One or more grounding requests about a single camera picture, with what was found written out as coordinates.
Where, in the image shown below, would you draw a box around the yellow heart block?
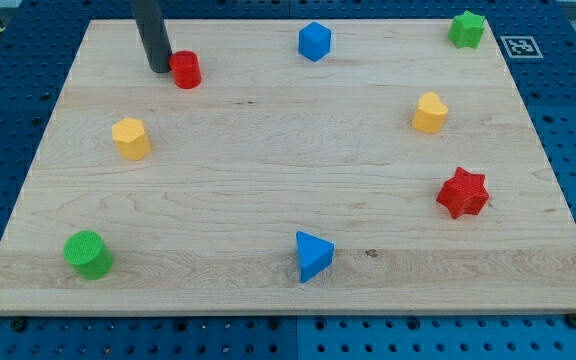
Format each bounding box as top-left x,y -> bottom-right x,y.
412,92 -> 448,134

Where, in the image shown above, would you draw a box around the yellow hexagon block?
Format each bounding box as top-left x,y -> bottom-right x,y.
111,117 -> 152,160

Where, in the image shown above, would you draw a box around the green cylinder block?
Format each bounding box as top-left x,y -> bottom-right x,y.
63,230 -> 114,280

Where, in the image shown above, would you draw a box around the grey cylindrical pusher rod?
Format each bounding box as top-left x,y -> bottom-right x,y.
130,0 -> 172,73

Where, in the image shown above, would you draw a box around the blue cube block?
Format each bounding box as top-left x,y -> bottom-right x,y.
298,22 -> 332,62

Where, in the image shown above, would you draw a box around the red star block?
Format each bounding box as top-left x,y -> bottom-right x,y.
436,167 -> 490,219

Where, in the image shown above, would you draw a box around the light wooden board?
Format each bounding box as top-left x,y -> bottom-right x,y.
0,19 -> 576,316

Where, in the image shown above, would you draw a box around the red cylinder block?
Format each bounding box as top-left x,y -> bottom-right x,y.
169,50 -> 202,89

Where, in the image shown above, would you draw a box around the blue triangle block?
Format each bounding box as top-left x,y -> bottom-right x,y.
296,231 -> 335,283

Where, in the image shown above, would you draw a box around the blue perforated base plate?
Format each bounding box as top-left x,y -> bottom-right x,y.
0,0 -> 576,359

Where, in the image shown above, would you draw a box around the white fiducial marker tag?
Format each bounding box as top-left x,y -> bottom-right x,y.
500,35 -> 543,59

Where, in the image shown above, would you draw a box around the green star block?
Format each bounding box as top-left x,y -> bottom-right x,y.
448,10 -> 486,49

